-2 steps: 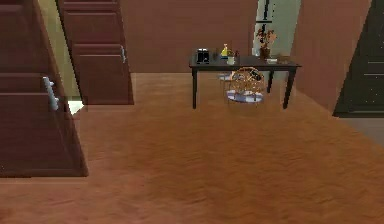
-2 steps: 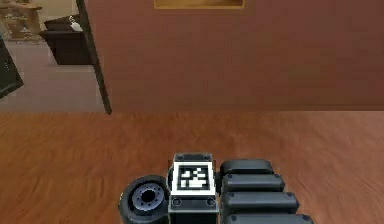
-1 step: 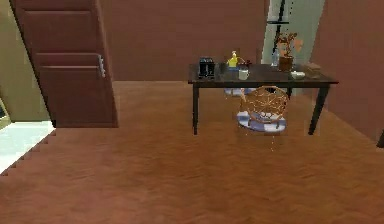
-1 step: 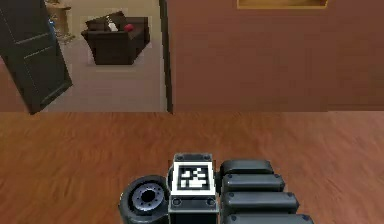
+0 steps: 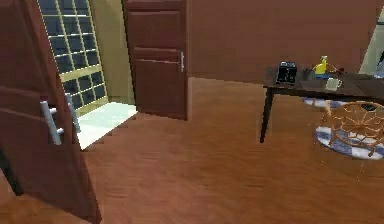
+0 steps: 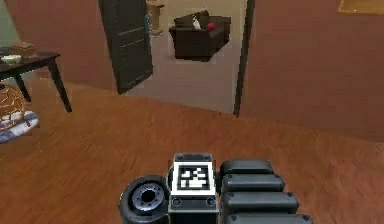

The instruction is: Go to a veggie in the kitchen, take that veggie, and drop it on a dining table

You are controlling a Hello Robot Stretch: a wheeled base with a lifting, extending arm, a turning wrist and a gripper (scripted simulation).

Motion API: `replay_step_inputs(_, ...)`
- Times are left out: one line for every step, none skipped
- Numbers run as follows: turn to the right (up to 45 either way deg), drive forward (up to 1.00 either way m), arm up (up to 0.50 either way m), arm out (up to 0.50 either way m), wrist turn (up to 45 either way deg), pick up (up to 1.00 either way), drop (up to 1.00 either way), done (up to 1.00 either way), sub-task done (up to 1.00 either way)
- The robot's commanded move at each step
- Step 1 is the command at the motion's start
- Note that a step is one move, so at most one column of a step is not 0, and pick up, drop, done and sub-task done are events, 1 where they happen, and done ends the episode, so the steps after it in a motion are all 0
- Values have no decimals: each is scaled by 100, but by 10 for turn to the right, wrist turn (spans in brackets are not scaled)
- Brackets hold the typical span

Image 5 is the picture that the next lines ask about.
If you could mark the yellow spray bottle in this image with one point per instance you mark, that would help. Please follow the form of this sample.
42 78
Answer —
321 66

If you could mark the orange wicker chair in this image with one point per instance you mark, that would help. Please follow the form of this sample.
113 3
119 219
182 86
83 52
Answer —
356 125

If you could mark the brown wooden room door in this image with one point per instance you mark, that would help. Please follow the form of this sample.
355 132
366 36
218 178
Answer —
36 156
156 66

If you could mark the blue white round rug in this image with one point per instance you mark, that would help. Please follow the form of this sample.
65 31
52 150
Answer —
346 146

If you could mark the yellow framed grid window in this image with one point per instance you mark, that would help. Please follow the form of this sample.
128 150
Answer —
75 50

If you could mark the black toaster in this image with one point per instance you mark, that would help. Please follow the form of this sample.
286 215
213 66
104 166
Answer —
286 72

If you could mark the dark grey cup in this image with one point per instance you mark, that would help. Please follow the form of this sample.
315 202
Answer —
305 73

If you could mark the pale green mug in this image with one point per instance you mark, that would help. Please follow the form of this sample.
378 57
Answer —
332 83

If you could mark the dark brown wooden table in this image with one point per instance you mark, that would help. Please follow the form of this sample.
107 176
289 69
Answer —
320 86

